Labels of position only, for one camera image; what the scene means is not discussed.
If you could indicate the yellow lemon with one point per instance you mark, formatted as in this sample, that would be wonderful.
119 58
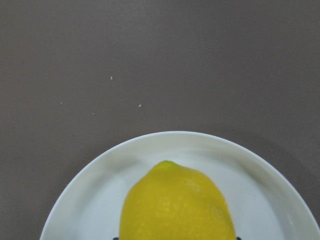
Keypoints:
174 202

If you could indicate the white plate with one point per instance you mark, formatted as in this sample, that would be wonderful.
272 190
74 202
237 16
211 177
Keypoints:
262 203

